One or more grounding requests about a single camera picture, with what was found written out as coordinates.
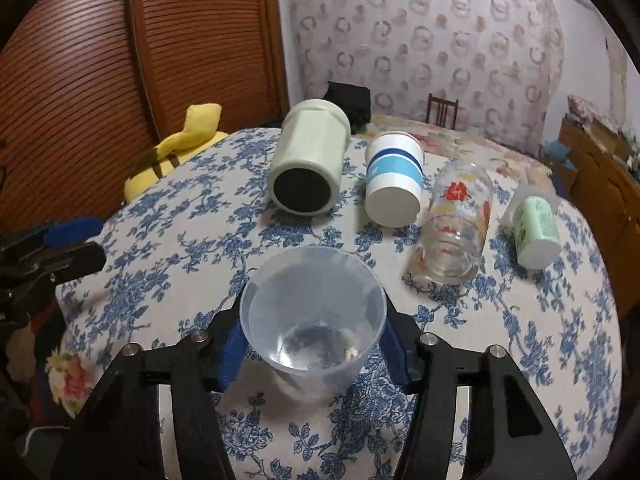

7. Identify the blue floral tablecloth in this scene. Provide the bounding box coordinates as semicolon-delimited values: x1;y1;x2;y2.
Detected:
55;127;623;480

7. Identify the yellow plush toy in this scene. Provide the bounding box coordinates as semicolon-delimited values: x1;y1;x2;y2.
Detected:
124;103;230;204

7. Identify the wooden chair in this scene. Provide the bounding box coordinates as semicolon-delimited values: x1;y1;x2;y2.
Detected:
426;93;460;128

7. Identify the blue striped paper cup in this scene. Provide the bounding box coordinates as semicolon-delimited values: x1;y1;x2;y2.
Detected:
364;131;425;226

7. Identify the pale green mug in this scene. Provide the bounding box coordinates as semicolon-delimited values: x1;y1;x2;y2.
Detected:
270;98;350;217

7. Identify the wooden cabinet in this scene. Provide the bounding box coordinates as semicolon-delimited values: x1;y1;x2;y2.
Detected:
557;96;640;321

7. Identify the flower print glass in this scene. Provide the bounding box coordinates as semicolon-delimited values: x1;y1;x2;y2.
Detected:
411;161;495;285

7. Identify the black bag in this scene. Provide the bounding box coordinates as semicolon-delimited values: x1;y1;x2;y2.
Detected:
323;80;372;134

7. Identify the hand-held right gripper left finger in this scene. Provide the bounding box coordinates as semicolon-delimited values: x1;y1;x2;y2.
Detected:
51;308;251;480

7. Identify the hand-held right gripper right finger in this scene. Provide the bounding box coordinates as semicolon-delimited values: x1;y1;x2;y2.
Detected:
378;300;572;480

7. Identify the small green printed cup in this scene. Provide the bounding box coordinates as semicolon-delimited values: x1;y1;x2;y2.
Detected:
501;183;562;269

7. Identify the wooden louvered door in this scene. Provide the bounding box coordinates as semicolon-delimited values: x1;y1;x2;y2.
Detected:
0;0;291;233

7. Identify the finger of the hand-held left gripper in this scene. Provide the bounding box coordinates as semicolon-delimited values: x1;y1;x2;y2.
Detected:
15;243;107;291
0;216;104;261

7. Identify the patterned curtain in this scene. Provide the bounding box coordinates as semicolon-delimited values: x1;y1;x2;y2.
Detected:
274;0;566;158

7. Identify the clear plastic cup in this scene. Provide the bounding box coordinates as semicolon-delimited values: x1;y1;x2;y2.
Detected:
239;245;387;401

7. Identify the pink floral cloth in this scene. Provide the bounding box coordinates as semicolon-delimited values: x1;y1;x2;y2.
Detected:
7;305;98;421

